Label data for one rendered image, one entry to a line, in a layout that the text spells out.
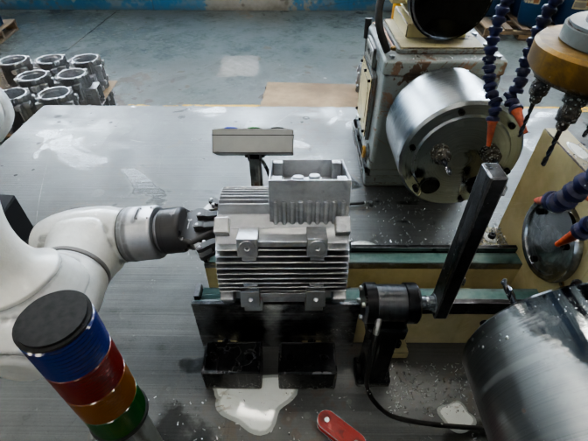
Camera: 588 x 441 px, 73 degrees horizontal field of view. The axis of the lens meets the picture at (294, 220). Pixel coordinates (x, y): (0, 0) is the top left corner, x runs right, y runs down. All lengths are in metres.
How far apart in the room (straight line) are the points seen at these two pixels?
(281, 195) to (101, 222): 0.28
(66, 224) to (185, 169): 0.63
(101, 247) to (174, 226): 0.11
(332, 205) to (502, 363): 0.29
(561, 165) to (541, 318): 0.36
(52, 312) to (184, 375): 0.45
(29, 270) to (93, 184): 0.75
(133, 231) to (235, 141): 0.31
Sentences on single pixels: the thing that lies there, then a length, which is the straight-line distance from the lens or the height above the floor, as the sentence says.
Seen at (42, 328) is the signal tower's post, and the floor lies 1.22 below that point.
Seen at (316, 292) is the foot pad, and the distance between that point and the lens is 0.61.
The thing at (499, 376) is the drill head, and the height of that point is 1.08.
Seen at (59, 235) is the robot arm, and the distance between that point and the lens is 0.69.
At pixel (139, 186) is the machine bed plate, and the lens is 1.23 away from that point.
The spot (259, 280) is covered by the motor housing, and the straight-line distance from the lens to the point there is 0.61.
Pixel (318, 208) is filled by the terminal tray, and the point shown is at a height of 1.12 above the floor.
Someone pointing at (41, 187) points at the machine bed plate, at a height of 0.80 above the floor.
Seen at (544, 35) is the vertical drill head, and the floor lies 1.33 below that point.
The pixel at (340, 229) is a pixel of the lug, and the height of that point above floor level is 1.10.
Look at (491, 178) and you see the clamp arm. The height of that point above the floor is 1.25.
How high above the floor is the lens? 1.49
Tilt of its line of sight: 42 degrees down
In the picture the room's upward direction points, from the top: straight up
